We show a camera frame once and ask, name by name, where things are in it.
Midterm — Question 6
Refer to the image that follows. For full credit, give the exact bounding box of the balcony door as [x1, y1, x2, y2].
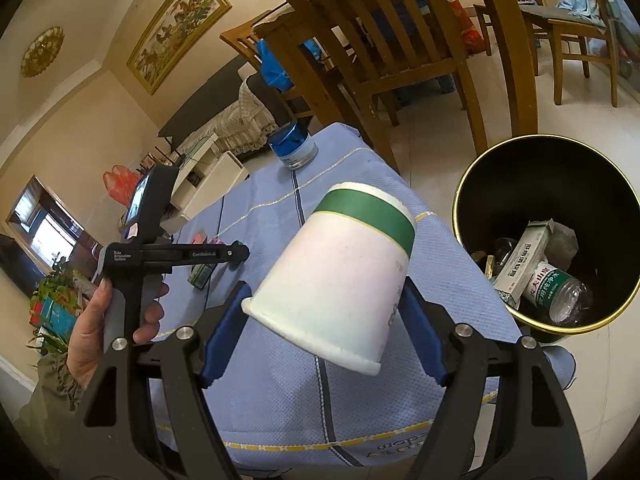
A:
[5, 175, 101, 301]

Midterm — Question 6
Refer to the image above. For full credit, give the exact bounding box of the green gum packet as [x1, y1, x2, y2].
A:
[187, 265, 213, 290]

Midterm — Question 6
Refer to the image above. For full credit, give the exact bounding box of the white medicine box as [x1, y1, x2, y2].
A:
[492, 219, 555, 306]

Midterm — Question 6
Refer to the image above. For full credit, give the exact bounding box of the teal box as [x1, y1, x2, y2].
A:
[40, 297, 81, 336]

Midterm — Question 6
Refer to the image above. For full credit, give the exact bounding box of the wooden chair with cushion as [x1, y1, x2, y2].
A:
[472, 0, 626, 108]

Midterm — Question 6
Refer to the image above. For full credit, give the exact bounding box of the red plastic bag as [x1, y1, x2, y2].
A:
[445, 0, 481, 53]

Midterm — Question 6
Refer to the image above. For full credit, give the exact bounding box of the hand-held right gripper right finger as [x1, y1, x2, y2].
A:
[400, 278, 588, 480]

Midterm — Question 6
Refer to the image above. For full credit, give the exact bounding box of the wooden dining table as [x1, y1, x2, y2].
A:
[255, 0, 538, 156]

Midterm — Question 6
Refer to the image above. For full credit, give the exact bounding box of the blue-lidded glass jar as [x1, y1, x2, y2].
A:
[267, 122, 319, 171]

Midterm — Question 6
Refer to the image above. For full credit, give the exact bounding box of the framed horse painting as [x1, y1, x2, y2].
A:
[126, 0, 233, 96]

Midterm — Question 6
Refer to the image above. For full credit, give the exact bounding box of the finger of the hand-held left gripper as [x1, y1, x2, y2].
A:
[165, 241, 250, 266]

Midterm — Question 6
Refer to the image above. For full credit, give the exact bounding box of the gold ceiling medallion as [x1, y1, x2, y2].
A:
[20, 26, 65, 78]

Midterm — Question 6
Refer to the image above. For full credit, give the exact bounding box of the dark grey sofa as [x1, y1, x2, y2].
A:
[159, 55, 311, 156]

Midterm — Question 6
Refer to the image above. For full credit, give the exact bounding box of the orange plastic bag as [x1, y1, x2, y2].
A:
[103, 165, 146, 206]

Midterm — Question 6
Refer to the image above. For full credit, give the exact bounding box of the beige lace sofa cover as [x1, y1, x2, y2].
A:
[180, 80, 281, 156]

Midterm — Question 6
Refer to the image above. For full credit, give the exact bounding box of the wooden slatted dining chair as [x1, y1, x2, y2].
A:
[250, 0, 476, 171]

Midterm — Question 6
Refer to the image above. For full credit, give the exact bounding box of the clear plastic bottle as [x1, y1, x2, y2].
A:
[522, 260, 596, 325]

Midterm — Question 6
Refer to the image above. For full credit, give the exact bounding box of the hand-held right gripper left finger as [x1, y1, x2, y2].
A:
[57, 282, 252, 480]

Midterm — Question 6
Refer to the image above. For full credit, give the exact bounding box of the white coffee table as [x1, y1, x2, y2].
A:
[160, 132, 251, 221]

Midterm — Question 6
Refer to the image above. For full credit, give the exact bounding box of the person's left forearm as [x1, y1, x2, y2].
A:
[20, 352, 86, 466]

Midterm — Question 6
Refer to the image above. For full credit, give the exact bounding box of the wooden chair with bag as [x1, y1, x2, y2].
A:
[220, 25, 311, 111]

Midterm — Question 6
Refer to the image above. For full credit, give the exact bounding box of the black round trash bin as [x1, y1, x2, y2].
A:
[452, 134, 640, 343]

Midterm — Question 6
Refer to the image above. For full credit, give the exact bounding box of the person's left hand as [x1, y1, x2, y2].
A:
[67, 280, 171, 386]

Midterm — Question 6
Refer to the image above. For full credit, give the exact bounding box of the green potted plant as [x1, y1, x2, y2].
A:
[27, 260, 96, 356]

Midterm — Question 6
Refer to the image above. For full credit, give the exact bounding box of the blue shopping bag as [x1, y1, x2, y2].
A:
[256, 40, 321, 92]

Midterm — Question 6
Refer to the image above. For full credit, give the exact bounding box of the blue striped tablecloth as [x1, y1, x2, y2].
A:
[145, 122, 576, 480]

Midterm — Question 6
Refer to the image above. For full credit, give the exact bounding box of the white paper cup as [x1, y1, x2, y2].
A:
[241, 182, 417, 377]

